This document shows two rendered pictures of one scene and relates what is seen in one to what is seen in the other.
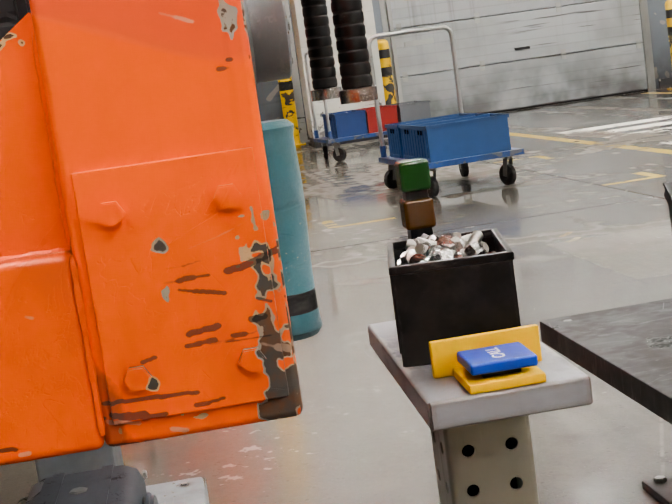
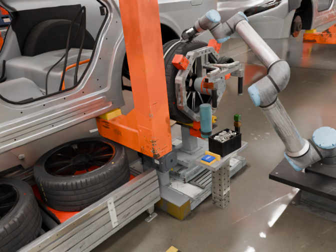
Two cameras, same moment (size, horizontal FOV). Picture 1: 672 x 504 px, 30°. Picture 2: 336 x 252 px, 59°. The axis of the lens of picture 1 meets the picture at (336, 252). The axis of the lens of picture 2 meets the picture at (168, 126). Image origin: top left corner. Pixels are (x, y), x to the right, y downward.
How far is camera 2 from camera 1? 1.53 m
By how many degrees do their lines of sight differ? 52
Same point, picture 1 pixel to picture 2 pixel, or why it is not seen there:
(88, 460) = (187, 139)
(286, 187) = (205, 117)
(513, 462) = (219, 171)
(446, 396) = (198, 160)
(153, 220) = (143, 133)
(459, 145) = not seen: outside the picture
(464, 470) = not seen: hidden behind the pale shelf
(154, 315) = (143, 142)
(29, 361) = (135, 141)
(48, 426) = (136, 148)
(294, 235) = (205, 124)
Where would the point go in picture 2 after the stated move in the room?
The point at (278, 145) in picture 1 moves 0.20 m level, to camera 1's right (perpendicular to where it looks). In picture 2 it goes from (204, 110) to (226, 117)
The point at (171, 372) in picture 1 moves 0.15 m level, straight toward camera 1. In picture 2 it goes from (145, 149) to (129, 158)
